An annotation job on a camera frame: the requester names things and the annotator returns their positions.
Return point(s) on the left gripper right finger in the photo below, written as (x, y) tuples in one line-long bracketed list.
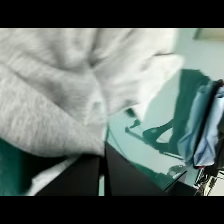
[(126, 176)]

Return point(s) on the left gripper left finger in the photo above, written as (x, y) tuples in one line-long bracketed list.
[(80, 176)]

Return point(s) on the light grey shirt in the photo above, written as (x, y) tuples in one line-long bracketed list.
[(50, 100)]

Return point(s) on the pale blue garment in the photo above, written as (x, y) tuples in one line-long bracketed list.
[(203, 133)]

